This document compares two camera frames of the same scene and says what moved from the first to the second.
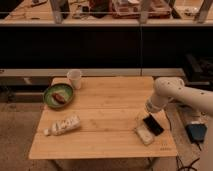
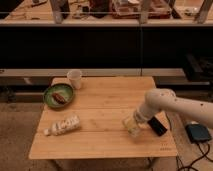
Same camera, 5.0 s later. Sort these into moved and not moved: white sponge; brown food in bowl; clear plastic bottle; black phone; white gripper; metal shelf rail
Moved: white sponge; white gripper
Not moved: metal shelf rail; clear plastic bottle; black phone; brown food in bowl
